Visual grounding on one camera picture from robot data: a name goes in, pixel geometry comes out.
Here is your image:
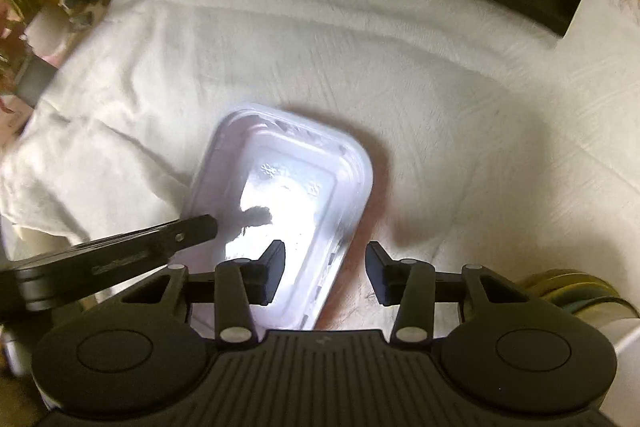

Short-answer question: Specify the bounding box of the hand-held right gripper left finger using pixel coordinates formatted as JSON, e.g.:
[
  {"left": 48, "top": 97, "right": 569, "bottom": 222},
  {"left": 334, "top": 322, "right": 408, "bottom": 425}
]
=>
[{"left": 122, "top": 240, "right": 287, "bottom": 343}]

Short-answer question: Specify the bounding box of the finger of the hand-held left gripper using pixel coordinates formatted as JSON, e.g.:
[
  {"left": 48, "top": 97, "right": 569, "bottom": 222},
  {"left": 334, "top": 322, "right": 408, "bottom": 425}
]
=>
[{"left": 0, "top": 214, "right": 219, "bottom": 313}]

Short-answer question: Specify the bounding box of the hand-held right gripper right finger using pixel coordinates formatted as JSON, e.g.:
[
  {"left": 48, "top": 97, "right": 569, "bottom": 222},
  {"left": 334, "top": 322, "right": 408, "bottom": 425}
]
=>
[{"left": 365, "top": 241, "right": 532, "bottom": 344}]

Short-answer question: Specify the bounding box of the clear plastic rectangular container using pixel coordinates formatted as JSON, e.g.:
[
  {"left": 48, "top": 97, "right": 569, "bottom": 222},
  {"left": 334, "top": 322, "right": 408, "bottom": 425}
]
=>
[{"left": 181, "top": 104, "right": 376, "bottom": 333}]

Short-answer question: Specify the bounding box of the white fringed cloth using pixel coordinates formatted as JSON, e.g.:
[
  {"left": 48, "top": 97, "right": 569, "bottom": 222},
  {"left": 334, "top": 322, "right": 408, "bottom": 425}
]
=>
[{"left": 0, "top": 0, "right": 640, "bottom": 333}]

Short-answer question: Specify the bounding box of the white round container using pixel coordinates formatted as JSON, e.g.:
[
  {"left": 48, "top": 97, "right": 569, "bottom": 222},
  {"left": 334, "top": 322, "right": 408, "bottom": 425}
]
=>
[{"left": 29, "top": 4, "right": 73, "bottom": 58}]

